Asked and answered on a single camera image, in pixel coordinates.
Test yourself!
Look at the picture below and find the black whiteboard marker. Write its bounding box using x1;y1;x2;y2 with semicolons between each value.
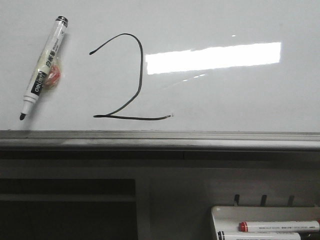
19;15;69;121

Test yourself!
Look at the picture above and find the white whiteboard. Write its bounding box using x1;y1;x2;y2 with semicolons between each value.
0;0;320;133

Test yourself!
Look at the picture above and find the white marker tray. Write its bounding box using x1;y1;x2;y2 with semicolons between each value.
210;206;320;240

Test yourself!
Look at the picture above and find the black capped marker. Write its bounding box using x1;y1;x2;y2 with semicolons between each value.
217;231;301;240

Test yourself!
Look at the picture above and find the red capped marker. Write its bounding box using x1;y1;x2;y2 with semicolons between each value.
238;220;320;233

